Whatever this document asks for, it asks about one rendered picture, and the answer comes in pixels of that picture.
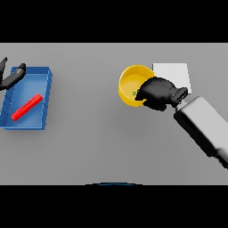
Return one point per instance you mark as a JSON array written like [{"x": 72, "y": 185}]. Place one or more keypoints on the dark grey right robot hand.
[{"x": 158, "y": 92}]

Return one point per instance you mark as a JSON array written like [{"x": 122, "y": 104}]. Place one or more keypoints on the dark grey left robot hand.
[{"x": 13, "y": 77}]

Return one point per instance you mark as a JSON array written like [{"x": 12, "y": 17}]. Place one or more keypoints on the yellow bowl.
[{"x": 130, "y": 81}]

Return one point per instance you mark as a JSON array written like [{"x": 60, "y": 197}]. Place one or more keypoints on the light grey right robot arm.
[{"x": 205, "y": 124}]

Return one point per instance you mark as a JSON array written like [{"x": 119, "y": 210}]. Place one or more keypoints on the red beaker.
[{"x": 26, "y": 107}]

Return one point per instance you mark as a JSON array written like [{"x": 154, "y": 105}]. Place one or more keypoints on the blue tray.
[{"x": 28, "y": 98}]

